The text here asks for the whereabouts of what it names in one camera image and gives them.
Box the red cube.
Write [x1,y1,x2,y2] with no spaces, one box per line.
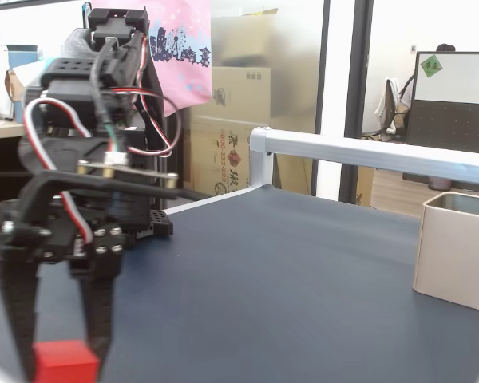
[32,340,101,383]

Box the beige metal container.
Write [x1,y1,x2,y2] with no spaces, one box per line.
[412,191,479,313]

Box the wooden desk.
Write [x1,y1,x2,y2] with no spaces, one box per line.
[0,118,27,140]

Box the cardboard box with red print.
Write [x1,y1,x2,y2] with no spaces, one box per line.
[188,115,316,197]

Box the blue cup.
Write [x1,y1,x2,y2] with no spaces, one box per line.
[6,44,39,124]

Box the cardboard box with black logo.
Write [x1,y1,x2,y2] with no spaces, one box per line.
[210,65,272,119]

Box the pink cloth with skyline print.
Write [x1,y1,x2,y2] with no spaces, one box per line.
[90,0,213,117]

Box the plain cardboard box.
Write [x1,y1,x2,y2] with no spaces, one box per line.
[213,6,279,68]

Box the dark wide door pillar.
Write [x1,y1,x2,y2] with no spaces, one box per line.
[340,0,374,204]

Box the office chair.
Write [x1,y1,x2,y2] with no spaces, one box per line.
[382,75,415,141]

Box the white garment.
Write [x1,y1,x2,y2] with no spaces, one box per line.
[374,78,400,135]

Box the office partition with whiteboard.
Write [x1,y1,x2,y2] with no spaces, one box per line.
[406,50,479,156]

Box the green square sticker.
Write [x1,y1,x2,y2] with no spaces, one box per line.
[421,54,444,78]

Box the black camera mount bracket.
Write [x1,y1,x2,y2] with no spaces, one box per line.
[22,169,211,203]

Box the red white black servo cable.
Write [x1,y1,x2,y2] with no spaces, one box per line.
[99,85,184,159]
[22,97,95,245]

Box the white table edge rail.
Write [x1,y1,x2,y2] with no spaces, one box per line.
[161,185,256,215]

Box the black camera cable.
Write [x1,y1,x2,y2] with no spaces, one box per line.
[89,35,123,159]

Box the aluminium frame post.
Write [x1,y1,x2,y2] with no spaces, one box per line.
[249,126,275,189]

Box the aluminium frame rail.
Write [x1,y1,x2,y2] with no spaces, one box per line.
[263,128,479,187]

